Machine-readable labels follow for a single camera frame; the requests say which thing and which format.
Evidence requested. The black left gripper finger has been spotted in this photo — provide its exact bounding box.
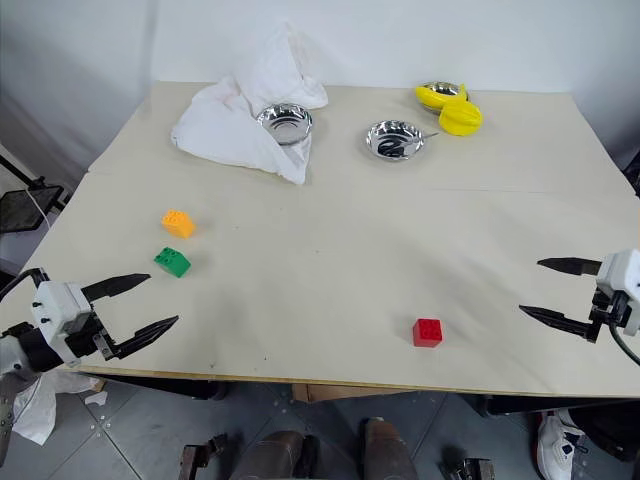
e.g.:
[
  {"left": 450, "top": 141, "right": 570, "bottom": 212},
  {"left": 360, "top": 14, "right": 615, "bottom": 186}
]
[
  {"left": 114, "top": 314, "right": 181, "bottom": 359},
  {"left": 81, "top": 272, "right": 152, "bottom": 304}
]

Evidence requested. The shiny steel bowl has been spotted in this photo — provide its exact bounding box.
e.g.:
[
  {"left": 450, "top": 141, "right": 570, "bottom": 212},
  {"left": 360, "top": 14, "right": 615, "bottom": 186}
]
[
  {"left": 255, "top": 102, "right": 314, "bottom": 147},
  {"left": 365, "top": 119, "right": 426, "bottom": 162},
  {"left": 418, "top": 81, "right": 471, "bottom": 114}
]

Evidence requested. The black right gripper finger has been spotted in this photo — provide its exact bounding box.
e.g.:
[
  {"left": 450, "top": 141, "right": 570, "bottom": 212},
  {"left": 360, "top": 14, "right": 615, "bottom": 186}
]
[
  {"left": 518, "top": 304, "right": 597, "bottom": 343},
  {"left": 536, "top": 256, "right": 604, "bottom": 277}
]

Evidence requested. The yellow plastic curved piece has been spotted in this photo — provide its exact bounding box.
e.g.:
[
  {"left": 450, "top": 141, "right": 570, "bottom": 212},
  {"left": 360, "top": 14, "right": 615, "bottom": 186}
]
[{"left": 414, "top": 82, "right": 472, "bottom": 112}]

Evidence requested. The dark rounded shape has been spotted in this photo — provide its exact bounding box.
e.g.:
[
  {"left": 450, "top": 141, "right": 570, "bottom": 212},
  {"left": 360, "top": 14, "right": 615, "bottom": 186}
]
[
  {"left": 360, "top": 417, "right": 420, "bottom": 480},
  {"left": 232, "top": 430, "right": 321, "bottom": 480}
]

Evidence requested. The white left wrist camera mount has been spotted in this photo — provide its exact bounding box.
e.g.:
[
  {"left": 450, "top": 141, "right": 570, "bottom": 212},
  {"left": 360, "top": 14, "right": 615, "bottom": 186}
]
[{"left": 30, "top": 280, "right": 95, "bottom": 362}]

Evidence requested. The red toy block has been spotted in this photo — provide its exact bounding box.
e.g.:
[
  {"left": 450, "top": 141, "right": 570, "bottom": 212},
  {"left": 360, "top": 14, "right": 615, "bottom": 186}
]
[{"left": 412, "top": 317, "right": 445, "bottom": 348}]

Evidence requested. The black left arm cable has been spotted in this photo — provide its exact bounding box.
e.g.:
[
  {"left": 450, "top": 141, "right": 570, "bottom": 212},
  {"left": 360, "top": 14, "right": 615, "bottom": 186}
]
[{"left": 0, "top": 267, "right": 50, "bottom": 302}]

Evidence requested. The rusty metal bracket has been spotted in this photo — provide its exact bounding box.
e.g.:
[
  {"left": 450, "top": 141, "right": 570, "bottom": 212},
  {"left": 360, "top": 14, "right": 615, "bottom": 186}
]
[
  {"left": 440, "top": 455, "right": 497, "bottom": 480},
  {"left": 178, "top": 433, "right": 230, "bottom": 480}
]

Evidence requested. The white crumpled cloth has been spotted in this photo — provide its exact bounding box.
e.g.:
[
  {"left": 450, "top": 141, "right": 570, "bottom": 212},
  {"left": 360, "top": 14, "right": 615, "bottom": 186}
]
[{"left": 170, "top": 19, "right": 330, "bottom": 187}]

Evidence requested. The green toy block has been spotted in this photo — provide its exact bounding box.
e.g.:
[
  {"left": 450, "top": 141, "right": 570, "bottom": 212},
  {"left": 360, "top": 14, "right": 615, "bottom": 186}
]
[{"left": 153, "top": 246, "right": 193, "bottom": 278}]

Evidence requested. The yellow plastic ridged piece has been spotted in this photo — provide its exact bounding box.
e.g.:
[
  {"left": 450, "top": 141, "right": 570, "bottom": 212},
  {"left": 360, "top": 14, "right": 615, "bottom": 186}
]
[{"left": 438, "top": 100, "right": 484, "bottom": 137}]

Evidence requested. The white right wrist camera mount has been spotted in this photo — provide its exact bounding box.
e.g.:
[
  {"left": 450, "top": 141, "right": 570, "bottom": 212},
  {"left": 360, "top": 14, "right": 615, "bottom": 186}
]
[{"left": 594, "top": 248, "right": 640, "bottom": 337}]

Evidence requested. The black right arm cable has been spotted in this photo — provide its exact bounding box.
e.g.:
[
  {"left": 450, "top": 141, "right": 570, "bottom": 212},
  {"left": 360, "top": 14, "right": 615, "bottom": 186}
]
[{"left": 606, "top": 293, "right": 640, "bottom": 366}]

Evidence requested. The thin white cable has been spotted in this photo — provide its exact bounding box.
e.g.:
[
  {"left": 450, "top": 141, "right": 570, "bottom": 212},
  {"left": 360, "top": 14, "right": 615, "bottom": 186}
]
[{"left": 25, "top": 185, "right": 51, "bottom": 230}]

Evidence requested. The brown cardboard box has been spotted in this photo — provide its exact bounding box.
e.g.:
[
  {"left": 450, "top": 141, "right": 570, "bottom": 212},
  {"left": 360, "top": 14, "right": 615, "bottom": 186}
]
[{"left": 291, "top": 382, "right": 397, "bottom": 404}]

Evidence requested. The white sneaker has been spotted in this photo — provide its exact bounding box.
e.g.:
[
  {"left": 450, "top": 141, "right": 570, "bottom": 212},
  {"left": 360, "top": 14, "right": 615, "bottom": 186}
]
[{"left": 536, "top": 408, "right": 592, "bottom": 480}]

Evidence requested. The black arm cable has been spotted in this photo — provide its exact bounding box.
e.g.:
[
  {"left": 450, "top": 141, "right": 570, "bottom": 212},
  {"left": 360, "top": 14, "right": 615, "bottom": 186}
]
[
  {"left": 0, "top": 267, "right": 50, "bottom": 302},
  {"left": 606, "top": 293, "right": 640, "bottom": 366}
]

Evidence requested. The orange-yellow toy block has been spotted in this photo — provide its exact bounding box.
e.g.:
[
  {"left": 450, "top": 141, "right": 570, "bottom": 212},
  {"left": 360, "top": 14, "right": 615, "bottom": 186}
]
[{"left": 160, "top": 208, "right": 197, "bottom": 240}]

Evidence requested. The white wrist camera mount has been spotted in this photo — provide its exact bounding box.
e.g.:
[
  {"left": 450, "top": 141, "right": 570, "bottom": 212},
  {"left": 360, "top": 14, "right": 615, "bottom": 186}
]
[
  {"left": 30, "top": 280, "right": 95, "bottom": 362},
  {"left": 594, "top": 248, "right": 640, "bottom": 337}
]

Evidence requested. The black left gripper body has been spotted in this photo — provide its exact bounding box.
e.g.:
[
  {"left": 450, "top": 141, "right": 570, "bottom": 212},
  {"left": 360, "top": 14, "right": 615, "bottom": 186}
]
[{"left": 63, "top": 309, "right": 125, "bottom": 363}]

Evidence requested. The small metal spoon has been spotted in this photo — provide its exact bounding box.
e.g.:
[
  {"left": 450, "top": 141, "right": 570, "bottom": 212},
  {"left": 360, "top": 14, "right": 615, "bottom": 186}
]
[{"left": 398, "top": 130, "right": 441, "bottom": 152}]

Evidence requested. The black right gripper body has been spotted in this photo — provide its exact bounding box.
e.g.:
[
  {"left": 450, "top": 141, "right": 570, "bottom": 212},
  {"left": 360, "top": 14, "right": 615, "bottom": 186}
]
[{"left": 588, "top": 287, "right": 630, "bottom": 345}]

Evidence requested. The black stand with tray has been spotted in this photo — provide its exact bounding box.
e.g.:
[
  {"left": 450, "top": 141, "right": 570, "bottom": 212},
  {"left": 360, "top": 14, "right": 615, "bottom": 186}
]
[{"left": 0, "top": 143, "right": 71, "bottom": 236}]

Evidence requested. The white plastic bag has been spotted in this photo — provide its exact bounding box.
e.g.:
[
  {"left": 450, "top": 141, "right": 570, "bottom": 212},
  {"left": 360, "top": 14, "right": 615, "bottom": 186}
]
[{"left": 10, "top": 372, "right": 109, "bottom": 447}]

